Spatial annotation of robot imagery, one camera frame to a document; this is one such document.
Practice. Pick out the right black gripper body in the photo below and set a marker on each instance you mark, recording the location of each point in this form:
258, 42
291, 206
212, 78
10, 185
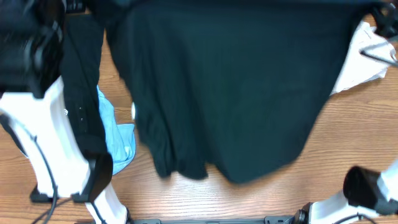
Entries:
388, 28

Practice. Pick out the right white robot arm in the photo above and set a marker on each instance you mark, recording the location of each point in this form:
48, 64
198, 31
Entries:
366, 194

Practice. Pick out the black logo garment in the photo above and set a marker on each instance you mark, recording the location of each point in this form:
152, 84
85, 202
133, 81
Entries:
80, 73

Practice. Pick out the black t-shirt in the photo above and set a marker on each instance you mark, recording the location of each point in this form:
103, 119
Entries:
236, 84

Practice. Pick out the white folded shirt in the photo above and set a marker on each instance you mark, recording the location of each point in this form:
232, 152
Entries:
367, 58

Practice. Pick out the light blue garment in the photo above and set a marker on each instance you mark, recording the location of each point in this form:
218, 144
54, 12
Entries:
120, 138

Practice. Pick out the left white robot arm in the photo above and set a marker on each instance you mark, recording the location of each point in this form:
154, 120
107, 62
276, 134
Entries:
33, 107

